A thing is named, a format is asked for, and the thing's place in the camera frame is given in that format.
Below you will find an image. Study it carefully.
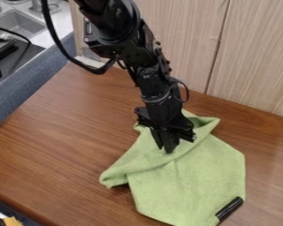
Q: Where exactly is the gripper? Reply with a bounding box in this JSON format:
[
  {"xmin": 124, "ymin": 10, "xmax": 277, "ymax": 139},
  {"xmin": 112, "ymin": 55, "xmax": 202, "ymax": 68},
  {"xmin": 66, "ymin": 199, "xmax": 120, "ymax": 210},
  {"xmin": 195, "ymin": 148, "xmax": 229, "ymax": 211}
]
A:
[{"xmin": 133, "ymin": 87, "xmax": 199, "ymax": 154}]

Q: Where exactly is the green cloth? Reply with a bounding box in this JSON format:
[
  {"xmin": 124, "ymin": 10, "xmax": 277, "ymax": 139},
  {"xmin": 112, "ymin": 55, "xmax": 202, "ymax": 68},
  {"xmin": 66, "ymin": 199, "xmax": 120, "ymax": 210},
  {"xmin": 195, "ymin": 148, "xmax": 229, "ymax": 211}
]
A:
[{"xmin": 97, "ymin": 109, "xmax": 249, "ymax": 226}]

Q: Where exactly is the toy sink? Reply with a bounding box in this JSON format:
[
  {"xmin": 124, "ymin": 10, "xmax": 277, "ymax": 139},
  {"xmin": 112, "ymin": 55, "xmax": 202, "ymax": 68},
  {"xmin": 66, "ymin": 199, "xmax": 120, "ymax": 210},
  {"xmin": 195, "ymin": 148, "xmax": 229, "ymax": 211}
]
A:
[{"xmin": 0, "ymin": 8, "xmax": 48, "ymax": 40}]

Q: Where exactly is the black cable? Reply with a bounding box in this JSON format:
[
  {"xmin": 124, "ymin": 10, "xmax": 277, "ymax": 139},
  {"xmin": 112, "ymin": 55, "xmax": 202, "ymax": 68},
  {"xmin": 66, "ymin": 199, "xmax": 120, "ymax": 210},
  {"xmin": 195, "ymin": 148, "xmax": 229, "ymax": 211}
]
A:
[{"xmin": 40, "ymin": 0, "xmax": 120, "ymax": 75}]

